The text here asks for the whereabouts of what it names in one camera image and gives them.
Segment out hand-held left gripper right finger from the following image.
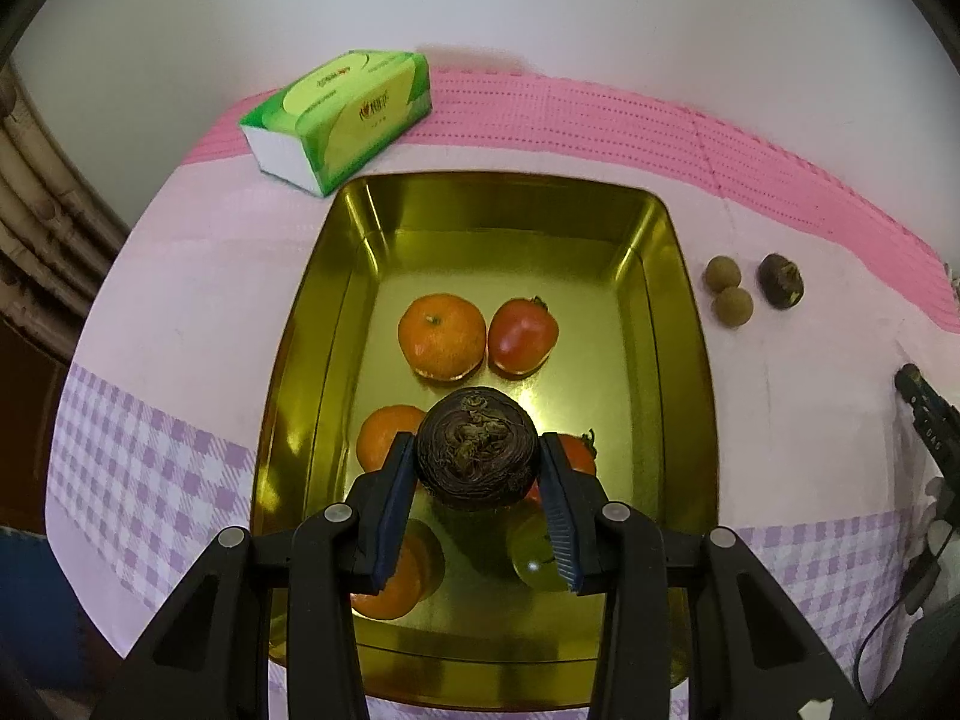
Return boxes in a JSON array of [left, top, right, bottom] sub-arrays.
[[538, 432, 871, 720]]

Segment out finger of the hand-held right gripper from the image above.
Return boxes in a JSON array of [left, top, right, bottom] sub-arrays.
[[895, 364, 960, 481]]

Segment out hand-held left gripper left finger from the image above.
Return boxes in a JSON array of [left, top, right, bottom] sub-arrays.
[[91, 431, 421, 720]]

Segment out green tomato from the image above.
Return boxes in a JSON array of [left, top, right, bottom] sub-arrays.
[[506, 511, 571, 592]]

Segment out orange mandarin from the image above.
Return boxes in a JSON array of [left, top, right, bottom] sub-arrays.
[[349, 517, 446, 620], [355, 404, 428, 473], [397, 292, 487, 381]]

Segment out red tomato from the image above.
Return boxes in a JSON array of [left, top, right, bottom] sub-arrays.
[[487, 296, 560, 380], [525, 429, 599, 505]]

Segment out dark brown water chestnut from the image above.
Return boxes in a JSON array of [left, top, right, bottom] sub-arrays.
[[415, 386, 541, 512], [757, 253, 806, 310]]

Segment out red and gold tin box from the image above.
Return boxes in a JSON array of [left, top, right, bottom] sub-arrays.
[[250, 172, 721, 707]]

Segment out pink white checked tablecloth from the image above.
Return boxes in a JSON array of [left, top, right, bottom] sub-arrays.
[[45, 67, 960, 720]]

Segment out blue object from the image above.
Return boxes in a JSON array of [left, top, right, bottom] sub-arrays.
[[0, 529, 83, 691]]

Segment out green tissue pack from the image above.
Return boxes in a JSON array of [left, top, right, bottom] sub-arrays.
[[238, 50, 434, 198]]

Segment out bamboo furniture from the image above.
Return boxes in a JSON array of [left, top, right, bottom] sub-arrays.
[[0, 60, 132, 331]]

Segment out black cable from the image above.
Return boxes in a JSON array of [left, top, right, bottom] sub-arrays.
[[855, 574, 927, 698]]

